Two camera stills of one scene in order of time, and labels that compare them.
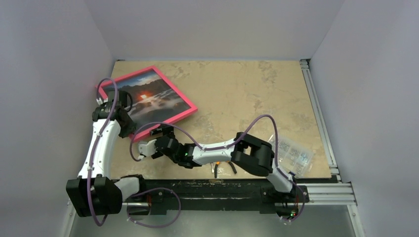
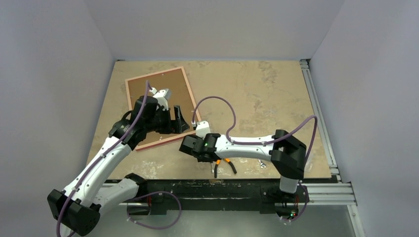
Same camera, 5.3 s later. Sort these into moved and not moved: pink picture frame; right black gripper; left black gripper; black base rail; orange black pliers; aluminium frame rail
Moved: left black gripper; right black gripper; pink picture frame
Not moved: aluminium frame rail; orange black pliers; black base rail
